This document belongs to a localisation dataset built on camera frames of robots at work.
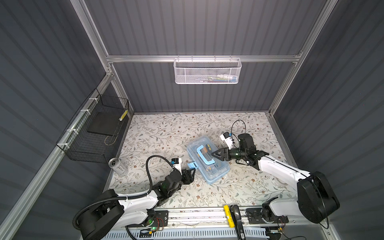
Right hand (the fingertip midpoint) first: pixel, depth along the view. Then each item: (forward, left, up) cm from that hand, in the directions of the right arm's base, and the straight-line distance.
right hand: (215, 155), depth 81 cm
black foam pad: (+12, +59, +14) cm, 62 cm away
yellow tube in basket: (+17, +51, +15) cm, 56 cm away
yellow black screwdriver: (+7, +3, -4) cm, 9 cm away
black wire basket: (+3, +61, +16) cm, 63 cm away
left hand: (-5, +13, -7) cm, 16 cm away
